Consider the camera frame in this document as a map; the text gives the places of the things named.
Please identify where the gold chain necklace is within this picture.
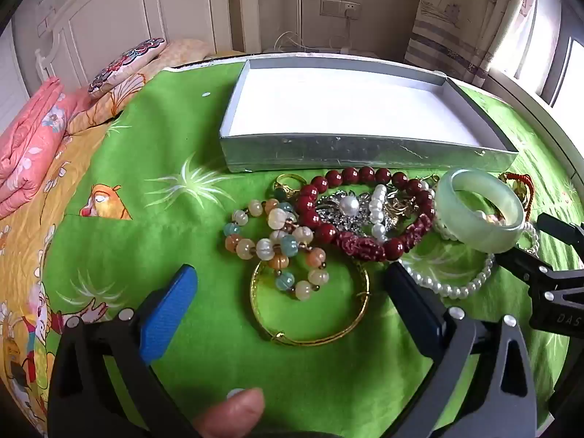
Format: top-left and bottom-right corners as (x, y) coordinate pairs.
(387, 186), (421, 220)

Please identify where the gold bangle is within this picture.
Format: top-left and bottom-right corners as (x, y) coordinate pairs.
(249, 258), (371, 345)

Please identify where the white headboard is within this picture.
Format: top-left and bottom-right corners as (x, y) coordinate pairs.
(34, 0), (249, 87)

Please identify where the pale green jade bangle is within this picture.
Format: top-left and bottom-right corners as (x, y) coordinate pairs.
(433, 169), (525, 254)

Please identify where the wall socket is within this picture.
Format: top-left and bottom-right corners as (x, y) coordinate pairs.
(320, 0), (361, 18)

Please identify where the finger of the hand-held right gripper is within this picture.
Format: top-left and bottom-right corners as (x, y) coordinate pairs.
(536, 214), (584, 251)
(495, 247), (584, 295)

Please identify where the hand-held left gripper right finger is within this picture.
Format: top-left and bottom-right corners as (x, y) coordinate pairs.
(383, 262), (539, 438)

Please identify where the silver brooch with pearl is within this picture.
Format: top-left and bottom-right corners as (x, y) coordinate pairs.
(315, 192), (397, 238)

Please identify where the red string charm bracelet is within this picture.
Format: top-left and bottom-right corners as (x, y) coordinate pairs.
(497, 171), (537, 224)

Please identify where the peach pillow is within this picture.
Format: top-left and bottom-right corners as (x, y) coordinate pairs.
(137, 39), (215, 84)

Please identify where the printed curtain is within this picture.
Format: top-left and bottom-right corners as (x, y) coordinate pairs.
(404, 0), (543, 87)

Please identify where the silver cardboard box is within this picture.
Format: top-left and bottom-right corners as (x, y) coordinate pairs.
(219, 57), (520, 174)

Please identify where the pastel stone bead bracelet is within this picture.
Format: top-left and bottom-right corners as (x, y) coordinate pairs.
(223, 198), (329, 302)

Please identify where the green printed cloth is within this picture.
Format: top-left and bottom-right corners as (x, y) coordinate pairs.
(41, 57), (584, 438)

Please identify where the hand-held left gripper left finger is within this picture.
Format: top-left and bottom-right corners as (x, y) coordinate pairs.
(48, 264), (201, 438)

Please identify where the pink floral quilt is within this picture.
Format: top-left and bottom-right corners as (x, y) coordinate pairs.
(0, 77), (78, 220)

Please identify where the embroidered flower pillow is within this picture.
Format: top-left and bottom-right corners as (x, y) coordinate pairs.
(88, 37), (166, 99)

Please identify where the small white pearl strand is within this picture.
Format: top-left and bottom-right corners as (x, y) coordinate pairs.
(369, 184), (389, 242)

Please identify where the person's left hand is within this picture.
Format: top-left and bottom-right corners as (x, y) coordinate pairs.
(192, 387), (265, 438)

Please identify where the dark red bead bracelet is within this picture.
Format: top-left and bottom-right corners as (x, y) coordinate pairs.
(296, 166), (436, 263)

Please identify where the yellow cartoon bedsheet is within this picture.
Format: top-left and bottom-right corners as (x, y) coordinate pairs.
(0, 61), (151, 438)

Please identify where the window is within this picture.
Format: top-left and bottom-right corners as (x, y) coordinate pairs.
(515, 0), (584, 110)

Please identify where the gold ring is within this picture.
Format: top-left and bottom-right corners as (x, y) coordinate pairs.
(273, 173), (307, 198)

